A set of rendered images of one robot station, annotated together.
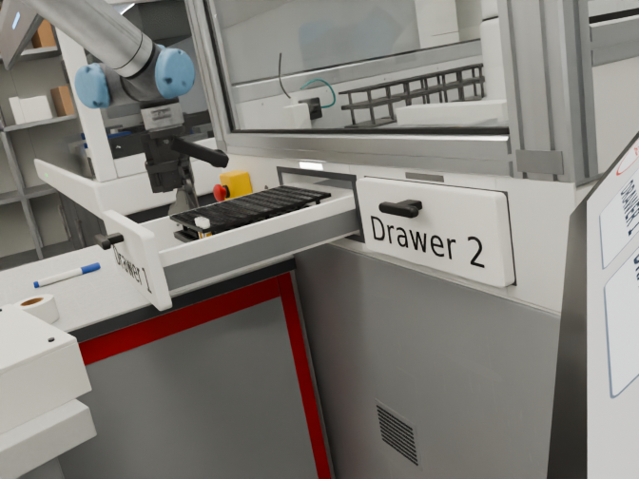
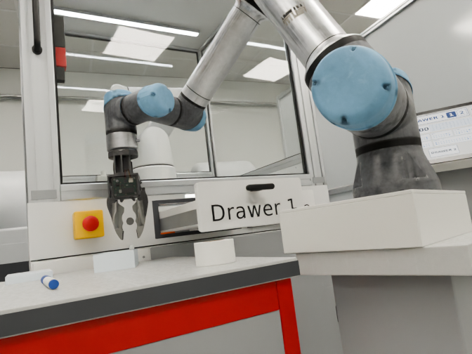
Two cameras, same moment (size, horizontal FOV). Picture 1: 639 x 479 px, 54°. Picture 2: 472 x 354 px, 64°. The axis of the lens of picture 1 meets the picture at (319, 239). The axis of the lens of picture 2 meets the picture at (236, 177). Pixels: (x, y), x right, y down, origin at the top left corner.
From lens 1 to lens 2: 1.59 m
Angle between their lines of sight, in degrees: 95
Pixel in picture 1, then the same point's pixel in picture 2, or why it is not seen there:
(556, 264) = not seen: hidden behind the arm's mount
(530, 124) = (315, 170)
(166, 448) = not seen: outside the picture
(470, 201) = (305, 192)
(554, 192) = (323, 187)
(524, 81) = (313, 159)
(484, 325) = not seen: hidden behind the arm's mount
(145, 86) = (198, 116)
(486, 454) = (306, 300)
